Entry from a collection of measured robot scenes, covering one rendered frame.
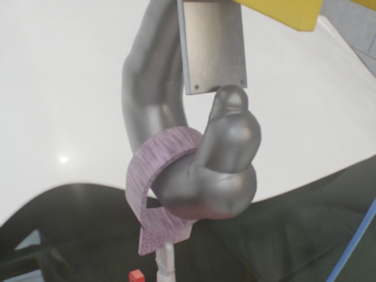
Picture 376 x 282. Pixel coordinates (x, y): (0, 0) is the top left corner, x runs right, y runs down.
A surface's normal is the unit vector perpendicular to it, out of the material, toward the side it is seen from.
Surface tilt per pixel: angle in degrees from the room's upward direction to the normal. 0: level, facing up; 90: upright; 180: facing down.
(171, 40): 107
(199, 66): 63
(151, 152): 42
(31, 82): 20
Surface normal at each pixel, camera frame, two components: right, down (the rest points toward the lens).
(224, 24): 0.54, 0.11
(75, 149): 0.38, -0.59
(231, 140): -0.23, 0.18
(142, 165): -0.63, -0.27
